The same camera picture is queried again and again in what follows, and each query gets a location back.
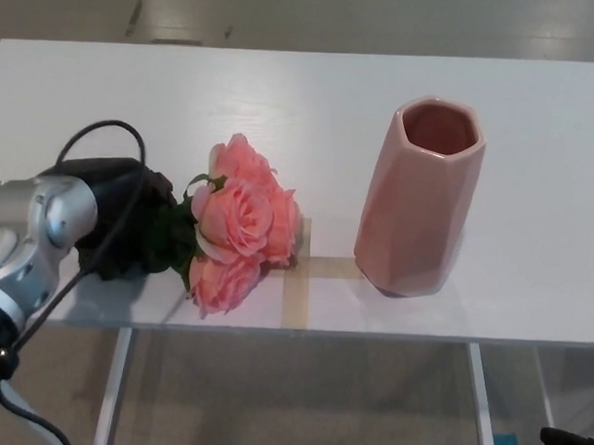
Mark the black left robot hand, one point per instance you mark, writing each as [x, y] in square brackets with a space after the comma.
[117, 211]

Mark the pink artificial rose bouquet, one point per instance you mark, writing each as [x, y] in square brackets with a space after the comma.
[243, 220]

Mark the pink faceted ceramic vase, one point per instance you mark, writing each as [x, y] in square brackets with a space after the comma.
[414, 222]

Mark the white table leg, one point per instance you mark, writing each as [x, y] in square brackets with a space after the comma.
[545, 392]
[483, 405]
[113, 392]

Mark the long beige tape strip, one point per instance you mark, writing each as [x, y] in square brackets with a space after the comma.
[296, 300]

